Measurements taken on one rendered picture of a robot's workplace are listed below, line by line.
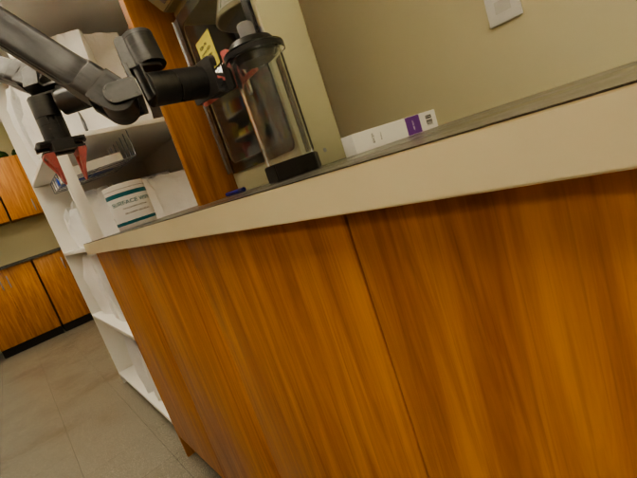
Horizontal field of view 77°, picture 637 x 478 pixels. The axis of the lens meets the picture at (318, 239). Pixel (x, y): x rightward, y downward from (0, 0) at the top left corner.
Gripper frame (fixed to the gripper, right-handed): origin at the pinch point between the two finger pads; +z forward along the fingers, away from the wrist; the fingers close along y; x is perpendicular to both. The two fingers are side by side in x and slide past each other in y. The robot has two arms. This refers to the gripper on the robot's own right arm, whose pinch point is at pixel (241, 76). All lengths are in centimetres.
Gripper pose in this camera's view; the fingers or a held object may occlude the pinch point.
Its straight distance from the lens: 88.8
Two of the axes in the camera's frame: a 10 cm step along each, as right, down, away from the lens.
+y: -6.5, 0.1, 7.6
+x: 2.9, 9.3, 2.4
